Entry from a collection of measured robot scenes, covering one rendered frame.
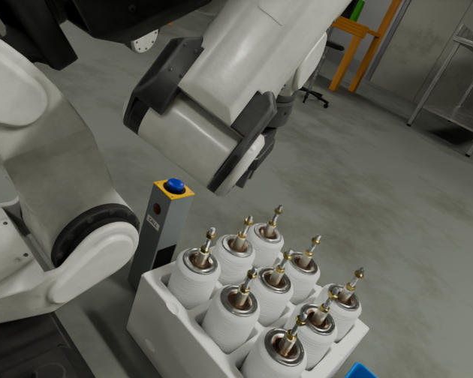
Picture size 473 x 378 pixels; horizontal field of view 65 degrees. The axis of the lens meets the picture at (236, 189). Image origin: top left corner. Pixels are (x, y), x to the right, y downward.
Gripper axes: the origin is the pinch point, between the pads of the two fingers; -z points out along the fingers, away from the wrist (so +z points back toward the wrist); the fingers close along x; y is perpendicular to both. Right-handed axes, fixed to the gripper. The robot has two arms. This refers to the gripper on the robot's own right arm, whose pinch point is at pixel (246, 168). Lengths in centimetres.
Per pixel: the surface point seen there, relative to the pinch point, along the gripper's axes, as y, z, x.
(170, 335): 1.6, -33.9, -16.2
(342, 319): -29.2, -27.3, 2.7
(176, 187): 15.5, -15.1, 4.6
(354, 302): -30.6, -25.9, 7.5
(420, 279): -64, -64, 75
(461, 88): -141, -99, 609
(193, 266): 2.9, -21.5, -8.0
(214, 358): -8.9, -28.2, -19.1
